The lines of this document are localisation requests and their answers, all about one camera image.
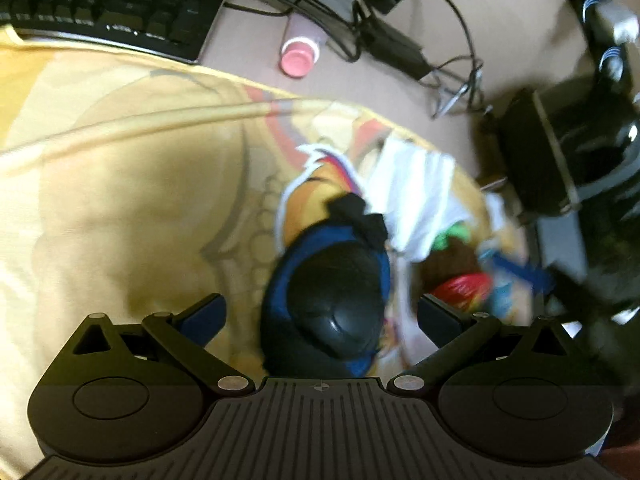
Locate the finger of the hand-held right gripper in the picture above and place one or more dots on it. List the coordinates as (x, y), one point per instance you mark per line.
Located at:
(575, 285)

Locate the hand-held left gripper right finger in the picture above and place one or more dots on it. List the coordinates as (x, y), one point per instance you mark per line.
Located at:
(440, 320)

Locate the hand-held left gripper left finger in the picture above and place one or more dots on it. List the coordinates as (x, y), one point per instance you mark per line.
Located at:
(205, 317)

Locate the blue plastic bag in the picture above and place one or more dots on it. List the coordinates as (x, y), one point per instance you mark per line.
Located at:
(520, 272)

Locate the white tissue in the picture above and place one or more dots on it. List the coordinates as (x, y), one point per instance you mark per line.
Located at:
(415, 195)

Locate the black container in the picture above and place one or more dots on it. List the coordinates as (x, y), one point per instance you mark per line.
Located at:
(540, 160)

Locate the red wrapper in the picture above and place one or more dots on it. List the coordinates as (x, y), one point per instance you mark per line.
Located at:
(462, 290)

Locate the green wrapper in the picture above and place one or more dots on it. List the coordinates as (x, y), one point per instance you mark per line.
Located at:
(450, 237)

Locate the black computer mouse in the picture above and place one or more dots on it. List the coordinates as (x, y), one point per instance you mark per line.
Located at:
(340, 300)

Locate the small black cloth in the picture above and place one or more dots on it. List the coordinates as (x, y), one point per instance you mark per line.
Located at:
(362, 220)

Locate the yellow printed cloth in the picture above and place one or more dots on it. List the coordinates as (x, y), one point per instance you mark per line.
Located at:
(125, 185)

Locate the black striped device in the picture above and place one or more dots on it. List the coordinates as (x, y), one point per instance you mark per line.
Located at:
(607, 15)

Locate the black power adapter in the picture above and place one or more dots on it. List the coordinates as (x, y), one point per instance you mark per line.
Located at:
(395, 45)

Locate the pink tube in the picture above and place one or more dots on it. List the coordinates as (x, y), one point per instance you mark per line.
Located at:
(299, 55)

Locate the black keyboard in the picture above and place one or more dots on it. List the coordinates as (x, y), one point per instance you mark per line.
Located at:
(115, 0)

